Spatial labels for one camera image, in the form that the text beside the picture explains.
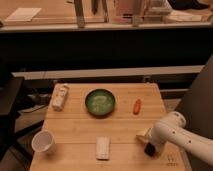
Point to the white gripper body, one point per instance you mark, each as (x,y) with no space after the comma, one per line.
(144,136)

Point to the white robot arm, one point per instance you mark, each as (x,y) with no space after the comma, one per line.
(171,128)

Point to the orange carrot toy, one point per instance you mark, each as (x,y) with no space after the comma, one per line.
(137,107)

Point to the black furniture at left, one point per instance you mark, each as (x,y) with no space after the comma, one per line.
(9,96)

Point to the green bowl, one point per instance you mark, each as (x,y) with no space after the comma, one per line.
(100,102)

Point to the white small bottle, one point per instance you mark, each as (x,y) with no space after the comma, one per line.
(60,98)

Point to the white rectangular eraser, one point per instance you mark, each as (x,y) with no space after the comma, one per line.
(103,148)

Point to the dark panel at right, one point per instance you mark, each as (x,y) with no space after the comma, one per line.
(197,103)

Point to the wooden post left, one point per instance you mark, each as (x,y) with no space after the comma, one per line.
(79,13)

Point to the white paper sheet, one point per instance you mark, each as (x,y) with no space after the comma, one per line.
(23,15)

